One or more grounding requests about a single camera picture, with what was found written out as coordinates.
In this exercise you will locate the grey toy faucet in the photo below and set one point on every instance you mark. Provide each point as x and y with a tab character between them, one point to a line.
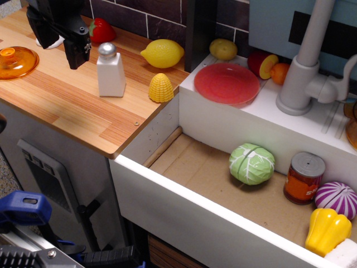
303	81

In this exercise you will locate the grey oven door panel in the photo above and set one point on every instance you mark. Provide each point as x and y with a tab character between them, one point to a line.
51	177

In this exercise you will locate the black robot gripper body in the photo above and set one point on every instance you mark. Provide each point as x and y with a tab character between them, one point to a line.
63	17

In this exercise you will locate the white sponge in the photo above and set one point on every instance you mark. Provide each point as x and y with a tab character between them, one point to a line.
343	254

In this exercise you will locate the red toy strawberry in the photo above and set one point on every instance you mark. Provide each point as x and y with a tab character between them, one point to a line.
101	31

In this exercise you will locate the yellow toy lemon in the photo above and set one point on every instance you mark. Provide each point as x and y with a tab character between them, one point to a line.
163	53

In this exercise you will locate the red plastic plate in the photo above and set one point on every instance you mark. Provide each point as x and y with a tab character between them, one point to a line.
226	83

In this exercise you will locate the toy potato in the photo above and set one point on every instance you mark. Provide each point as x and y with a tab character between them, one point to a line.
223	49

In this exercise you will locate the yellow toy bell pepper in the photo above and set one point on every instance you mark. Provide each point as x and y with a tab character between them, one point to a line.
327	229

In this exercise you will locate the red halved toy fruit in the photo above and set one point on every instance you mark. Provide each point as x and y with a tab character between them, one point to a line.
261	63

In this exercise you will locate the orange transparent pot lid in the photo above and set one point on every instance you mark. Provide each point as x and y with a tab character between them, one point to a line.
17	62

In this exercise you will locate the yellow toy corn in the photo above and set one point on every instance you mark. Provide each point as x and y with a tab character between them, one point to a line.
160	88

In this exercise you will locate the white toy sink basin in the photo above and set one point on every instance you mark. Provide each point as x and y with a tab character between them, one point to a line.
173	179

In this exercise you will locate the small toy orange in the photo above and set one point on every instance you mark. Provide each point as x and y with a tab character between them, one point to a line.
278	73

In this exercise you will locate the green toy cabbage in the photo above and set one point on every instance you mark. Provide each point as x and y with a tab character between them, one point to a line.
251	164

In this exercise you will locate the blue clamp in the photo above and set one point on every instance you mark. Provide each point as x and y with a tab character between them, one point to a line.
25	209

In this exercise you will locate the purple toy onion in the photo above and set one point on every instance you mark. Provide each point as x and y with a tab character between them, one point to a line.
337	196

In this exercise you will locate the white toy fried egg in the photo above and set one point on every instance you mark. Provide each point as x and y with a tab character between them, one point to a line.
54	45

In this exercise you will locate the orange transparent pot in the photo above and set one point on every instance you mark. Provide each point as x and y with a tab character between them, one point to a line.
350	128

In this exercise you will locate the orange toy can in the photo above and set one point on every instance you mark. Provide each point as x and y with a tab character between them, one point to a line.
303	178

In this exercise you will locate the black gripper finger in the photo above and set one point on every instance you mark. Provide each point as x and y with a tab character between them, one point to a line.
77	46
43	35

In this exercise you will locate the white salt shaker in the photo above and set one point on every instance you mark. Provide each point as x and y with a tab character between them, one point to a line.
110	71

